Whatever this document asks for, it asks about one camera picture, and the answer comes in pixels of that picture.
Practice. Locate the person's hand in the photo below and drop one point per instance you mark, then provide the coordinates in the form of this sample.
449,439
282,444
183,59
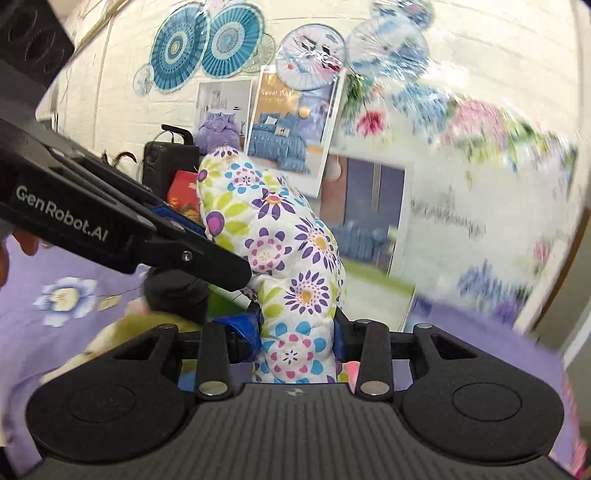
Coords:
28,244

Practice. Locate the large blue paper fan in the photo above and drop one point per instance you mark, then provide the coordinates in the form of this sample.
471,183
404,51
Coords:
179,46

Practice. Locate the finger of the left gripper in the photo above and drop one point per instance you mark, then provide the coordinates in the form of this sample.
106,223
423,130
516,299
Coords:
203,258

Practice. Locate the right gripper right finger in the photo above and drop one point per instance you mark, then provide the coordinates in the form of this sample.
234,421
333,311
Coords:
367,343

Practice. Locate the blue bedding poster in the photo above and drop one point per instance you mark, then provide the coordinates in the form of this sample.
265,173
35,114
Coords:
291,131

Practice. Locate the small blue paper fan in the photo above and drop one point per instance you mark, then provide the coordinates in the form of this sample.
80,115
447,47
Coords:
143,80

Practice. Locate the dark blue bedroom poster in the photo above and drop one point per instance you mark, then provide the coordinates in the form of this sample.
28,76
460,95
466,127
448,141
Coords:
366,203

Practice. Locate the red snack box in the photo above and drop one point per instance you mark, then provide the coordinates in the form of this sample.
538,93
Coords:
183,197

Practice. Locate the purple bedding poster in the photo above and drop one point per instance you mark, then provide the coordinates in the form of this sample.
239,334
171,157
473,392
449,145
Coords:
222,114

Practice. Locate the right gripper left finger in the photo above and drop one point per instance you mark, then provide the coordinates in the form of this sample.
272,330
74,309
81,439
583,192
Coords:
223,342

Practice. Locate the pale blue paper fan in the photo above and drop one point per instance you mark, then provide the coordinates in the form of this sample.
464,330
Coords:
388,47

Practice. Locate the white blue paper fan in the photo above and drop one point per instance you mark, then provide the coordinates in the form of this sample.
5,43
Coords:
310,57

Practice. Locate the floral wall cloth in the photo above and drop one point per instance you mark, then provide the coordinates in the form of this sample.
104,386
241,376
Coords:
490,191

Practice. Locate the purple floral tablecloth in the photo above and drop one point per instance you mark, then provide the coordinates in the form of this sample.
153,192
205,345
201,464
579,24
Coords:
55,303

